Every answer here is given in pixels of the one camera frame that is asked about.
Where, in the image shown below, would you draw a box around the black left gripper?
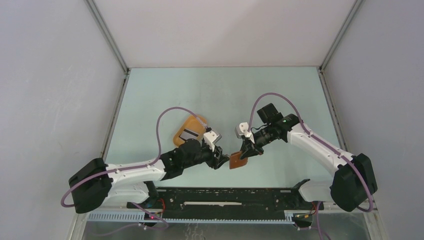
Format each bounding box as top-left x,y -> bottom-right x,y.
182,140 -> 229,170

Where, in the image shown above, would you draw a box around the brown leather card holder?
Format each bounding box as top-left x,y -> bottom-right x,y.
229,151 -> 248,170

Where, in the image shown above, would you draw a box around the white striped credit cards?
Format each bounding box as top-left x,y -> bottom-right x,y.
178,129 -> 203,141

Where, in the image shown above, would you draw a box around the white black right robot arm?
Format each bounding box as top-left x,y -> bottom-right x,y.
235,103 -> 378,212

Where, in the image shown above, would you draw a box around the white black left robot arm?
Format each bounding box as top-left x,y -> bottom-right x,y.
68,139 -> 230,214

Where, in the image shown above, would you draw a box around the orange plastic tray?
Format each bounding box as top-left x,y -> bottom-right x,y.
173,115 -> 206,147

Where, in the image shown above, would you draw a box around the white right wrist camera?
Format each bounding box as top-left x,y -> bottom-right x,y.
235,122 -> 255,143

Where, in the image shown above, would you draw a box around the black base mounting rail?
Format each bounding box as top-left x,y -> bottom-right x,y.
139,187 -> 317,221

